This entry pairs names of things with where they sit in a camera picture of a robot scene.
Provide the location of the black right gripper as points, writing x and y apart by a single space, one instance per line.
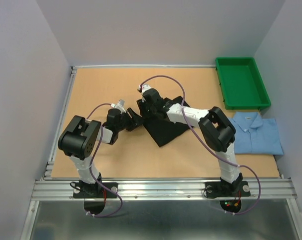
143 102

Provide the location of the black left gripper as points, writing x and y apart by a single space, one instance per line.
134 121

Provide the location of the black long sleeve shirt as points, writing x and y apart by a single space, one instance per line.
161 131

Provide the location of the light blue shirt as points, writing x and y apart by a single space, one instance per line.
256 135

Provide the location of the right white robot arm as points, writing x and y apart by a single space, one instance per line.
217 130

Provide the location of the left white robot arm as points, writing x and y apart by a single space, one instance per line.
82 137

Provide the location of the green plastic bin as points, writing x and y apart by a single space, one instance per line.
241 84

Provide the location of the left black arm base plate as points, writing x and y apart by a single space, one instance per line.
83 190

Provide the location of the aluminium table frame rail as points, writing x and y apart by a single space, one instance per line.
51 159

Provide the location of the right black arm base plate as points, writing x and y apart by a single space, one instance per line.
219 189

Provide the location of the front aluminium rail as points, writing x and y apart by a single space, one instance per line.
159 189

